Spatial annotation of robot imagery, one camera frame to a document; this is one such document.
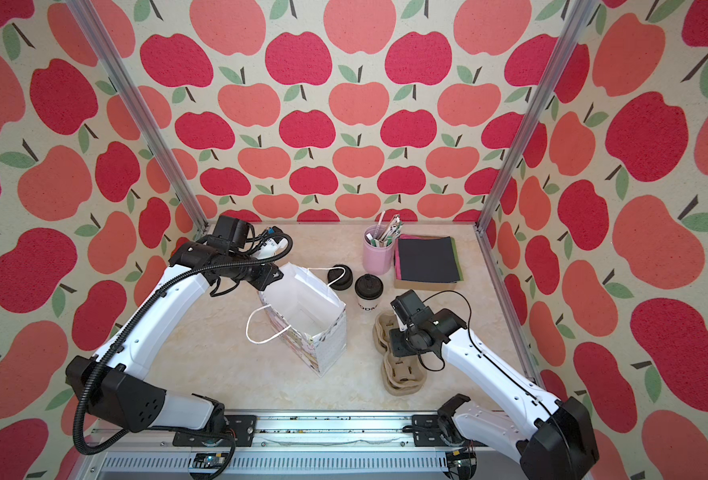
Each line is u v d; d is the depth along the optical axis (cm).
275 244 69
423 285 100
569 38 73
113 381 39
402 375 78
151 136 93
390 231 91
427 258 106
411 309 62
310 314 90
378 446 73
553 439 38
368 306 93
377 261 102
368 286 89
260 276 68
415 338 58
